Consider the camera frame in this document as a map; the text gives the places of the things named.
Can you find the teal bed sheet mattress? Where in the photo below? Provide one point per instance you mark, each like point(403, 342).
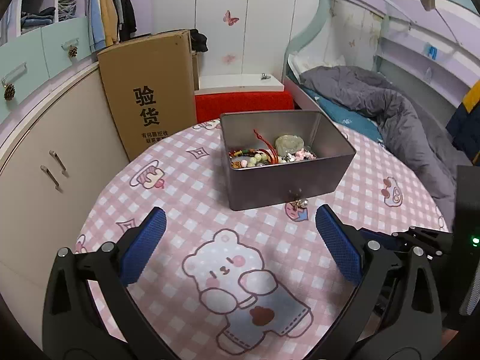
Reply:
point(343, 116)

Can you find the pink checkered bear tablecloth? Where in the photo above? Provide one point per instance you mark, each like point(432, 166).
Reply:
point(183, 176)

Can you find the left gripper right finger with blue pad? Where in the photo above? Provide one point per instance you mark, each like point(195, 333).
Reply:
point(394, 310)

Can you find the beige low cabinet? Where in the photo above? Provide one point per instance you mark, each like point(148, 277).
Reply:
point(52, 169)

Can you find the small silver bell charm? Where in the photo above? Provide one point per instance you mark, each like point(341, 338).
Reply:
point(298, 202)

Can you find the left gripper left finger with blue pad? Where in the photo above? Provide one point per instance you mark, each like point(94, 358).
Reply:
point(88, 311)

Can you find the mint green drawer unit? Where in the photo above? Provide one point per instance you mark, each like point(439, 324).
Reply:
point(28, 61)

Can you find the white wardrobe with butterfly stickers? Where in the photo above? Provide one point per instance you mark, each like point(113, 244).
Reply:
point(244, 36)

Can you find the black clothes pile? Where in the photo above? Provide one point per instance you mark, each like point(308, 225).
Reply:
point(198, 41)

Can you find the purple open shelf unit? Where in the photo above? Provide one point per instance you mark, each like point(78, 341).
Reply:
point(48, 0)

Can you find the grey quilt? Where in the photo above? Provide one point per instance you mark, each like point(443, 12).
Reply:
point(409, 132)

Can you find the tall brown cardboard box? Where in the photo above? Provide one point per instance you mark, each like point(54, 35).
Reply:
point(149, 86)

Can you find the grey metal tin box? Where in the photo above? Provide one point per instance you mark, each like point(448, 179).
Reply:
point(256, 176)

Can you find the red storage bench white top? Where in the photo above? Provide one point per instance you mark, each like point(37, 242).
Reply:
point(222, 94)

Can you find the hanging clothes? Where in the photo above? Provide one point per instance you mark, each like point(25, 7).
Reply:
point(109, 22)

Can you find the pale jade pendant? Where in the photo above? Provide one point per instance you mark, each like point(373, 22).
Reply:
point(288, 144)

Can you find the pink charm earrings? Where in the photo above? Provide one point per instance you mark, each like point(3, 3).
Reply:
point(302, 155)

